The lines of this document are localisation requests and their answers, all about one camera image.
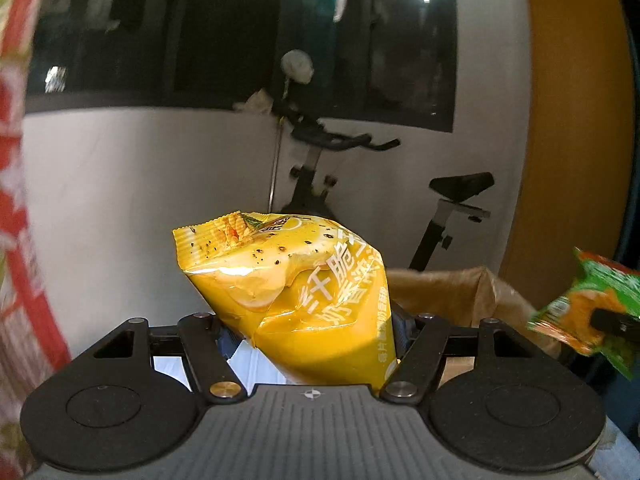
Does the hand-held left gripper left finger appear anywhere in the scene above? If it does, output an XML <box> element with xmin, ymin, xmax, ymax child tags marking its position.
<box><xmin>92</xmin><ymin>312</ymin><xmax>249</xmax><ymax>405</ymax></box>

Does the dark window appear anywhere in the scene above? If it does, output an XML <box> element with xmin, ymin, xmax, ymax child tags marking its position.
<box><xmin>25</xmin><ymin>0</ymin><xmax>459</xmax><ymax>134</ymax></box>

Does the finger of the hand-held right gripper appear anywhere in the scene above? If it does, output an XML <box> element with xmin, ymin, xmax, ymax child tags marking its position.
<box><xmin>589</xmin><ymin>308</ymin><xmax>640</xmax><ymax>335</ymax></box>

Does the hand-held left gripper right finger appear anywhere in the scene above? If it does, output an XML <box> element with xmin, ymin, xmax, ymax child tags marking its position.
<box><xmin>377</xmin><ymin>312</ymin><xmax>522</xmax><ymax>404</ymax></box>

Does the green and orange snack packet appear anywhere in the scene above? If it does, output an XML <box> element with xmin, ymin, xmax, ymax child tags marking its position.
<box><xmin>527</xmin><ymin>247</ymin><xmax>640</xmax><ymax>381</ymax></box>

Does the black exercise bike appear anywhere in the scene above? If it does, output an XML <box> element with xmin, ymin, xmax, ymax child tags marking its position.
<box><xmin>270</xmin><ymin>102</ymin><xmax>496</xmax><ymax>272</ymax></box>

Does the yellow snack bag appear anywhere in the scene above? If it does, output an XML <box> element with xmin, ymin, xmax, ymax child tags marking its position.
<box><xmin>172</xmin><ymin>212</ymin><xmax>401</xmax><ymax>399</ymax></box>

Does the brown cardboard box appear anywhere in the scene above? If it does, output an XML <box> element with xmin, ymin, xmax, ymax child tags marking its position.
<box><xmin>387</xmin><ymin>265</ymin><xmax>562</xmax><ymax>361</ymax></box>

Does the yellow wooden door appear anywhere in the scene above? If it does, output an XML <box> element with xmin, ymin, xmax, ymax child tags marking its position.
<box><xmin>500</xmin><ymin>0</ymin><xmax>637</xmax><ymax>288</ymax></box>

